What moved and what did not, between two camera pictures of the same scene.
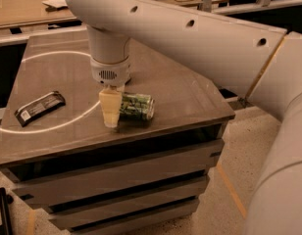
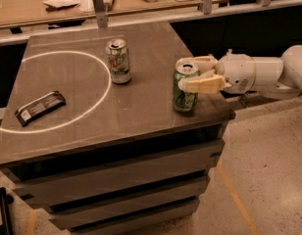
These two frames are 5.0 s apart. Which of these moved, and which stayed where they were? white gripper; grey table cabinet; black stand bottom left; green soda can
Moved: green soda can; white gripper
Stayed: grey table cabinet; black stand bottom left
